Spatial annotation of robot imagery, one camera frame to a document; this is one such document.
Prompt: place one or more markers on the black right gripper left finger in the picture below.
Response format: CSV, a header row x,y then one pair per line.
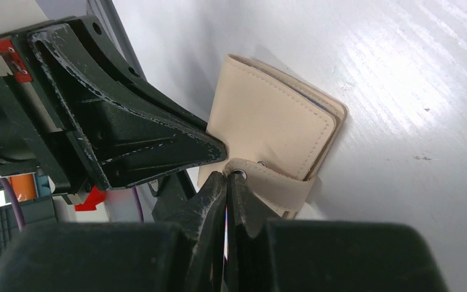
x,y
182,253

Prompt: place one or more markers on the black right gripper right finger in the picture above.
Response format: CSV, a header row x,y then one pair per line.
x,y
268,253

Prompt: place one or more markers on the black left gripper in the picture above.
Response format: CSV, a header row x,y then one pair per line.
x,y
71,105

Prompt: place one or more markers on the beige leather card holder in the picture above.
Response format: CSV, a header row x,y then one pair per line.
x,y
276,128

